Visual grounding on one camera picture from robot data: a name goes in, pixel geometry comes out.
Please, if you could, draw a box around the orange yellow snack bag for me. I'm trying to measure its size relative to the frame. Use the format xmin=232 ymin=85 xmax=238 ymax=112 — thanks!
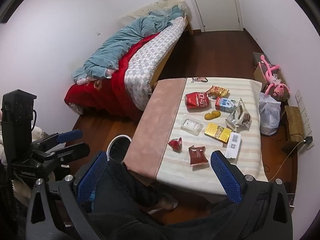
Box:
xmin=205 ymin=85 xmax=230 ymax=98

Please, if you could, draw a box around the pink white cloth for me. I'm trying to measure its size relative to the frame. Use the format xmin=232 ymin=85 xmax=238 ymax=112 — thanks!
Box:
xmin=76 ymin=68 xmax=117 ymax=90

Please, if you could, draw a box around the white flat box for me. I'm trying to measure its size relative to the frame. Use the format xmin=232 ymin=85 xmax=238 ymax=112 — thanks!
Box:
xmin=224 ymin=132 xmax=242 ymax=160

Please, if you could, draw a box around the beige slipper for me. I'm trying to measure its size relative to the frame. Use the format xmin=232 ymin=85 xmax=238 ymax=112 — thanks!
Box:
xmin=146 ymin=195 xmax=178 ymax=215

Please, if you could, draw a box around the red blanket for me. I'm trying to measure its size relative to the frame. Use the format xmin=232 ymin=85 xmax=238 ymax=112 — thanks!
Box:
xmin=64 ymin=32 xmax=160 ymax=120

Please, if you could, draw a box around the white round bin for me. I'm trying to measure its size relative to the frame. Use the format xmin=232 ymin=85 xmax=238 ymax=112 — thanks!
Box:
xmin=107 ymin=134 xmax=132 ymax=166

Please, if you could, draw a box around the wooden crate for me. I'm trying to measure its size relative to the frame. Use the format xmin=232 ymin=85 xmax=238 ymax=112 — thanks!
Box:
xmin=282 ymin=106 xmax=306 ymax=153

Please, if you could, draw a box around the striped table cloth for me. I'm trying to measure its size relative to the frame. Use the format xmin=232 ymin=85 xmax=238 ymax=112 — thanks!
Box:
xmin=156 ymin=77 xmax=269 ymax=203

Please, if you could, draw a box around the red sauce packet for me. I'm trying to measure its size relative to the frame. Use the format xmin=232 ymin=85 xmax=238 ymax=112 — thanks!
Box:
xmin=188 ymin=144 xmax=209 ymax=167

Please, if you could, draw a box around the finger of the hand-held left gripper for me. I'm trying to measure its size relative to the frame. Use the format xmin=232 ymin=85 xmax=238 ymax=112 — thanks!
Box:
xmin=31 ymin=129 xmax=83 ymax=153
xmin=43 ymin=142 xmax=90 ymax=166

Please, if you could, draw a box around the blue red milk carton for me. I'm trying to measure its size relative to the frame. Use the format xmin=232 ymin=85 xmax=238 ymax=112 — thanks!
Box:
xmin=215 ymin=97 xmax=236 ymax=112

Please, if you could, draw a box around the beige cookie wrapper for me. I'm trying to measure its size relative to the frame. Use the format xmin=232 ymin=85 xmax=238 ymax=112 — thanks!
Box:
xmin=225 ymin=98 xmax=252 ymax=132

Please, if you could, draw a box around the beige cable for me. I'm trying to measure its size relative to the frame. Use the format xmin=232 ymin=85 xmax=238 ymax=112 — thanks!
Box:
xmin=264 ymin=140 xmax=305 ymax=182

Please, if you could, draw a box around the checkered bed sheet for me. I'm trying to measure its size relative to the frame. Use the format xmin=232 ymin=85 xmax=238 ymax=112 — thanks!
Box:
xmin=124 ymin=17 xmax=186 ymax=112

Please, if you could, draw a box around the white plastic bag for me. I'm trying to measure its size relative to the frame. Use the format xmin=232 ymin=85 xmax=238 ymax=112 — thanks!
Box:
xmin=259 ymin=92 xmax=282 ymax=136

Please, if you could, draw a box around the small crumpled red wrapper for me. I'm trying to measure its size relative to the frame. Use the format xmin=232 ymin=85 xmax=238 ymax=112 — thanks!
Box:
xmin=168 ymin=137 xmax=182 ymax=152

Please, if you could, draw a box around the pink table cloth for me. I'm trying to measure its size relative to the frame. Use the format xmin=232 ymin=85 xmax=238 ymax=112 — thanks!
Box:
xmin=122 ymin=78 xmax=187 ymax=187

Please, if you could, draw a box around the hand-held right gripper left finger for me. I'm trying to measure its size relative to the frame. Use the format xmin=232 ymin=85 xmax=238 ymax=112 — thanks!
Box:
xmin=25 ymin=151 xmax=108 ymax=240

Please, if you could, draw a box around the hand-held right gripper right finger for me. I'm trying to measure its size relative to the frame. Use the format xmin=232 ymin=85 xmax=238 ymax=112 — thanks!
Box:
xmin=211 ymin=151 xmax=293 ymax=240

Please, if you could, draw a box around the white power strip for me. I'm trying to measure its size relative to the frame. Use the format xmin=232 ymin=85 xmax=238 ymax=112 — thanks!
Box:
xmin=295 ymin=89 xmax=313 ymax=151

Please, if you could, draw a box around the wooden bed frame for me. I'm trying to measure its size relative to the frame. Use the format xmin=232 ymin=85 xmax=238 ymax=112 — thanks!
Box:
xmin=149 ymin=15 xmax=194 ymax=93

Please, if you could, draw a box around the yellow flat box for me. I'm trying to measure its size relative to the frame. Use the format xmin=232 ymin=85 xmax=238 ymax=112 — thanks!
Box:
xmin=204 ymin=122 xmax=232 ymax=144

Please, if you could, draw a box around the red snack bag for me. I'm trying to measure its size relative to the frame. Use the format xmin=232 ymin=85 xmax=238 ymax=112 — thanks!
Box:
xmin=185 ymin=91 xmax=210 ymax=110

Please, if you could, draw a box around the bed with blankets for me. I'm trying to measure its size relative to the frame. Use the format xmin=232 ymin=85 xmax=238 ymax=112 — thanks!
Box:
xmin=72 ymin=6 xmax=187 ymax=82

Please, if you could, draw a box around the yellow lumpy snack piece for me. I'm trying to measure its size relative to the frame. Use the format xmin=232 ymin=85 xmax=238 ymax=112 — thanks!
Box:
xmin=204 ymin=110 xmax=221 ymax=121

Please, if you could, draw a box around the white door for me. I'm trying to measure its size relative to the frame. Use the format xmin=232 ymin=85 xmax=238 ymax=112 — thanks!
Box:
xmin=186 ymin=0 xmax=242 ymax=32

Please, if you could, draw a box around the pink plush toy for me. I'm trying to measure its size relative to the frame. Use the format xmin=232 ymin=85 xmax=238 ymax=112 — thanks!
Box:
xmin=260 ymin=54 xmax=290 ymax=97

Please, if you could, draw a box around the clear plastic tray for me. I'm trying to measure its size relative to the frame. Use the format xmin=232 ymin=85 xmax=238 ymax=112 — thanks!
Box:
xmin=180 ymin=114 xmax=203 ymax=134

